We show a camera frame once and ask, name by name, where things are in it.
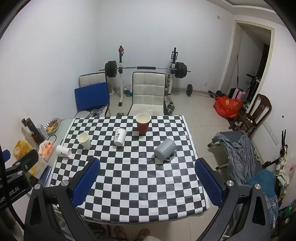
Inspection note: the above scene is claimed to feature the white barbell rack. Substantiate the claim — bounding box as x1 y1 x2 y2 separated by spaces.
117 46 178 107

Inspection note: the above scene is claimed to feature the black white checkered tablecloth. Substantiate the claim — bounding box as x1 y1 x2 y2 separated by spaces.
47 115 210 219

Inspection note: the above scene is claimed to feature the black stand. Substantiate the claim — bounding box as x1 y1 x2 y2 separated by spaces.
262 130 289 186

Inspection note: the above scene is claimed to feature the person's right foot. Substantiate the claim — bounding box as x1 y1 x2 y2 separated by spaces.
136 228 150 240

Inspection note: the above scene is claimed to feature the door frame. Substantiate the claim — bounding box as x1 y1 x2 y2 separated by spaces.
221 20 275 103

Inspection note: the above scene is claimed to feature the white printed paper cup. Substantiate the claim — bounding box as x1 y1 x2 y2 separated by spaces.
56 145 72 158
114 128 127 146

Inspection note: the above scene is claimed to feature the plain white paper cup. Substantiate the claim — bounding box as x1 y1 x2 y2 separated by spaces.
77 133 92 150

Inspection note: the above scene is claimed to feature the barbell with black plates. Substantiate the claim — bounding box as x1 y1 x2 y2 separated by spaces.
99 61 191 79

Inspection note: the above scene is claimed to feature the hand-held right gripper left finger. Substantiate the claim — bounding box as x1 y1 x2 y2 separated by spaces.
24 158 101 241

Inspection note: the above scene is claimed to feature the small barbell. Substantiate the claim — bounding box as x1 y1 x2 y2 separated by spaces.
186 84 223 98

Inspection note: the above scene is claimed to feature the pink suitcase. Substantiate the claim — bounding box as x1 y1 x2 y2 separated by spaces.
231 88 247 100

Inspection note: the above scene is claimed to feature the dark bottle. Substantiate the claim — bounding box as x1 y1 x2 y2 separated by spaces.
21 118 47 144

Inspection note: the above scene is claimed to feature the grey ribbed mug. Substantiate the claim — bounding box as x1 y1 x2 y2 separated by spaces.
154 138 177 163

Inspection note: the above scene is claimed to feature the red plastic bag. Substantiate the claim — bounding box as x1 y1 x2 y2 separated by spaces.
213 96 244 118

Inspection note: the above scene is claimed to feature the yellow snack bag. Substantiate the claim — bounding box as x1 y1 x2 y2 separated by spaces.
13 139 33 161

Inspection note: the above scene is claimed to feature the folding cot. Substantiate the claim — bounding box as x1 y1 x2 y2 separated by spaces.
207 131 266 178

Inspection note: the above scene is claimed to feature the patterned bowl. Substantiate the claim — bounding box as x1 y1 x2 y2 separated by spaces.
44 117 61 133

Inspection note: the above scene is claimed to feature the white yellow box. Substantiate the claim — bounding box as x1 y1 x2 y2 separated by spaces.
29 153 49 179

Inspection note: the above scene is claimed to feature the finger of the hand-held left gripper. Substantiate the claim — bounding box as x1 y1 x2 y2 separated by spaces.
6 149 39 178

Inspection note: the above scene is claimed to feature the white padded chair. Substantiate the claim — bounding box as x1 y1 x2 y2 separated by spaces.
79 72 111 117
127 72 167 116

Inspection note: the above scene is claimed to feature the dark wooden chair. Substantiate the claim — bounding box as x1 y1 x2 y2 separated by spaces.
228 93 273 136

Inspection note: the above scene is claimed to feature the red paper cup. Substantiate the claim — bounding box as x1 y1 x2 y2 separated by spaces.
135 113 151 135

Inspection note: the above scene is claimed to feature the orange snack pack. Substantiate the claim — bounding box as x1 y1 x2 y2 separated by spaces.
39 140 55 161

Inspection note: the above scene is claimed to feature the grey cloth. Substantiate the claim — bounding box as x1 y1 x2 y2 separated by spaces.
212 133 263 184

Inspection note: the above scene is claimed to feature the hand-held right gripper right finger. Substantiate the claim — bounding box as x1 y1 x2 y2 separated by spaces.
195 158 272 241

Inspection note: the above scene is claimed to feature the teal cloth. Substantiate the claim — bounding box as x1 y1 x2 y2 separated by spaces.
245 170 277 198

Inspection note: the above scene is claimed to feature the blue board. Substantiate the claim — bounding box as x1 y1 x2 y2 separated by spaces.
74 82 110 110

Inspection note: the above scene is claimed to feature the black scooter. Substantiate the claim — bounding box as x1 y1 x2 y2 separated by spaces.
245 74 261 102

